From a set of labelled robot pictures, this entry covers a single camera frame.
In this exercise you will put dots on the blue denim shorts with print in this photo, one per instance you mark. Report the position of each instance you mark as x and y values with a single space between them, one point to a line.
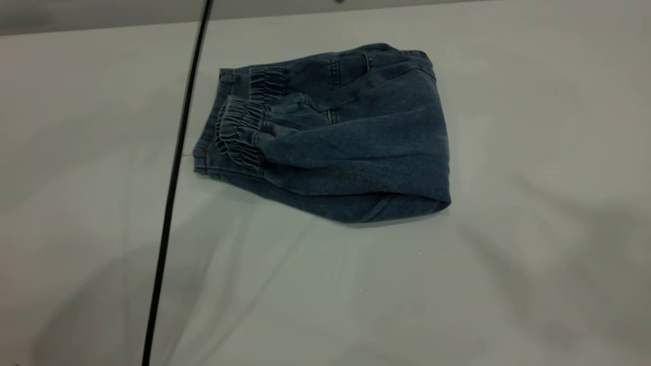
356 142

